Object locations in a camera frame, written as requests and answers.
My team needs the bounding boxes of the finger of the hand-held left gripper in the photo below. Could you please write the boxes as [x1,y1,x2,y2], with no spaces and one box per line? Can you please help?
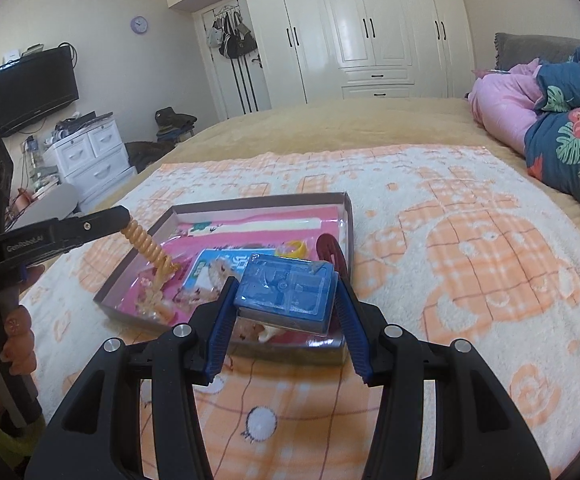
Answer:
[54,205,132,253]

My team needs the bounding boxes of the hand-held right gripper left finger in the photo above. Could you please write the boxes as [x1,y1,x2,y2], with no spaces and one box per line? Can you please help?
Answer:
[24,276,238,480]

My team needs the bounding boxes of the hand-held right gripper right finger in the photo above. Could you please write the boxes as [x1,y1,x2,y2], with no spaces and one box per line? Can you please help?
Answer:
[332,272,551,480]

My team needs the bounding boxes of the cardboard box with pink lining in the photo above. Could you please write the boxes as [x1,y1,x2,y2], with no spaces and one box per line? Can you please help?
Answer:
[94,191,355,367]

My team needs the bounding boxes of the dark red hair band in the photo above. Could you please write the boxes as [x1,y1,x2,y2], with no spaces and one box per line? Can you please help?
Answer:
[316,233,347,277]

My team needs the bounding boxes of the small blue jewelry box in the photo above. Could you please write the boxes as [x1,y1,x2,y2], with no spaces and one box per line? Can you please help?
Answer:
[233,252,339,337]

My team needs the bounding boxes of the bag of yellow bangles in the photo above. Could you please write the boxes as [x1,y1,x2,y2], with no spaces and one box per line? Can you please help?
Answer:
[276,240,309,262]

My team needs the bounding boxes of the person's left hand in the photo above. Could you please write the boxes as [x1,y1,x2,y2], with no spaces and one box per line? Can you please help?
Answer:
[0,264,45,411]

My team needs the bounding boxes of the grey rounded chair back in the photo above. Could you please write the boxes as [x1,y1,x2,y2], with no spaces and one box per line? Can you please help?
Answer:
[7,182,81,234]

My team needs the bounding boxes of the white drawer cabinet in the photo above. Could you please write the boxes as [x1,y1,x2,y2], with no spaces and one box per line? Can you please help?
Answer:
[44,112,139,212]

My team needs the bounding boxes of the tan polka-dot scrunchie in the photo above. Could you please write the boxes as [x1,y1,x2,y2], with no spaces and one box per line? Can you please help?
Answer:
[204,256,239,302]

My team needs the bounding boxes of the dark bag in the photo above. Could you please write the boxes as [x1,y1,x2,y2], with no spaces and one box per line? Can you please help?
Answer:
[124,141,177,174]

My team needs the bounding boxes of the clutter on drawer cabinet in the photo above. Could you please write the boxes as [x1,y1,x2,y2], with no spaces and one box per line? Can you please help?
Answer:
[51,112,116,142]

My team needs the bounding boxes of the black flat television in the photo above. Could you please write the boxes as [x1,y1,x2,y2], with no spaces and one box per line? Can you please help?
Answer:
[0,46,80,137]

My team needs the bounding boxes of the brown bag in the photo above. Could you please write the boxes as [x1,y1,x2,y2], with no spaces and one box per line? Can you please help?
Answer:
[154,106,199,142]

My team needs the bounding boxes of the orange and white printed blanket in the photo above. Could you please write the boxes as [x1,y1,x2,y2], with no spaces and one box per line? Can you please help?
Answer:
[20,145,580,480]

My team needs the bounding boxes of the white door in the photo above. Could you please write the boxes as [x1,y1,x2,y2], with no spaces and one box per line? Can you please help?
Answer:
[192,0,271,122]

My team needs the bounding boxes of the beige bed cover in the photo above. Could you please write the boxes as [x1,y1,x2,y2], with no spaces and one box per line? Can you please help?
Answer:
[160,95,580,241]

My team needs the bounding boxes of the hanging handbags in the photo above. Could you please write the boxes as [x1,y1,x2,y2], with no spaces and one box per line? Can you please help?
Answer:
[206,10,259,59]

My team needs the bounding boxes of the pink quilt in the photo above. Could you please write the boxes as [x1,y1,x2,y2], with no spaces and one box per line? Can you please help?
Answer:
[467,58,547,157]

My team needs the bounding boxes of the dark blue floral quilt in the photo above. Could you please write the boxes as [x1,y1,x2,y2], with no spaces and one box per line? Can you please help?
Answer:
[524,40,580,226]

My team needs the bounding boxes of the white wardrobe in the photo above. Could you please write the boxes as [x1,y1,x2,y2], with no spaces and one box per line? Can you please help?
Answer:
[162,0,477,111]

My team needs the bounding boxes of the grey headboard cushion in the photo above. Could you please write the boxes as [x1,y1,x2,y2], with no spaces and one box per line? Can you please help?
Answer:
[492,32,580,79]

